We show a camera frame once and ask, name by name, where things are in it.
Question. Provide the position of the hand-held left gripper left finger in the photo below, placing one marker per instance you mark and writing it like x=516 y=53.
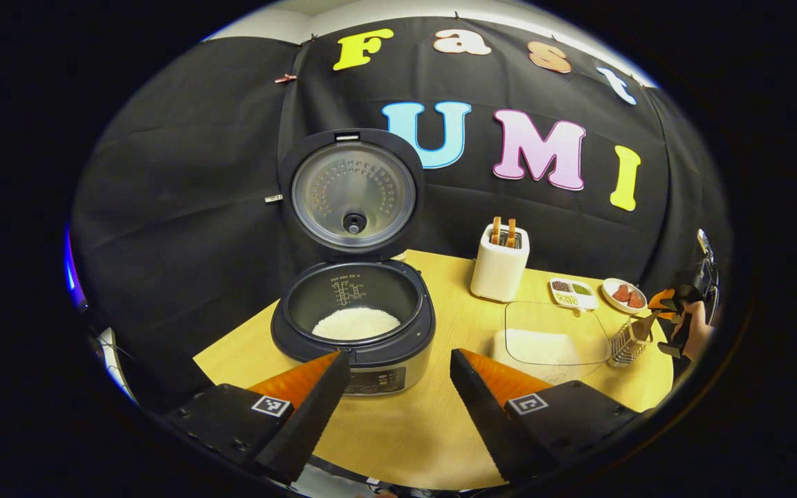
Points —
x=308 y=422

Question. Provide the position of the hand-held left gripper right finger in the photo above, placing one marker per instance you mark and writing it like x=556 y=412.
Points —
x=485 y=422

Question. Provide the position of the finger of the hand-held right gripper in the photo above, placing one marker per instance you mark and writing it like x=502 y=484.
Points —
x=670 y=348
x=663 y=299

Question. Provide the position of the wooden spoon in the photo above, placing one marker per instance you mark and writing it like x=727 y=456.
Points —
x=644 y=325

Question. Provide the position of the clear box of rice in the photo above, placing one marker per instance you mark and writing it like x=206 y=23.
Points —
x=537 y=346

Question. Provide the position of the silver black rice cooker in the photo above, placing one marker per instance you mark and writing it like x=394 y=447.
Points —
x=398 y=363

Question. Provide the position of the red meat piece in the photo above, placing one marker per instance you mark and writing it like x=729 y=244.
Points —
x=636 y=300
x=621 y=293

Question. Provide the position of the white round plate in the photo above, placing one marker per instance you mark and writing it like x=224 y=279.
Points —
x=609 y=297

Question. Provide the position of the white divided bean dish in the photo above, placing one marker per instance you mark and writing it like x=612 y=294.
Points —
x=573 y=294

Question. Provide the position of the white toaster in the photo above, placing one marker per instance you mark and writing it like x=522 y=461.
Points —
x=499 y=273

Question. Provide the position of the bread slice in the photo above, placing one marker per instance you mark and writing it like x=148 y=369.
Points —
x=510 y=232
x=496 y=229

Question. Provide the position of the black backdrop cloth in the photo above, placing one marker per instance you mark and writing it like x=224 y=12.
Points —
x=184 y=207

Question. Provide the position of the pink clip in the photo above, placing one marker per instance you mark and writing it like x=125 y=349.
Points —
x=286 y=78

